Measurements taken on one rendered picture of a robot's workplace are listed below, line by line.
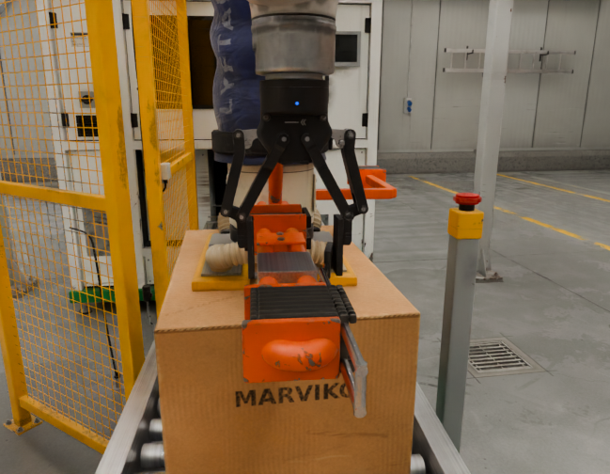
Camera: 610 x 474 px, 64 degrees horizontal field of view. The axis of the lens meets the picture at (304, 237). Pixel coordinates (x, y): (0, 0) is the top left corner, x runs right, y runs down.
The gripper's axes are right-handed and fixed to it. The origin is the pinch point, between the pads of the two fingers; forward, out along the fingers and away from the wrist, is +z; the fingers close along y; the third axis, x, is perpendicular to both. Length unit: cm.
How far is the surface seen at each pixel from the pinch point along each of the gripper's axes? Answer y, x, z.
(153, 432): 29, -44, 55
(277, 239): 1.9, -3.8, -1.1
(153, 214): 43, -129, 22
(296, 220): -1.2, -12.1, -1.6
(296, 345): 1.8, 23.8, -0.5
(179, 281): 18.8, -29.8, 13.3
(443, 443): -32, -26, 49
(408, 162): -294, -890, 86
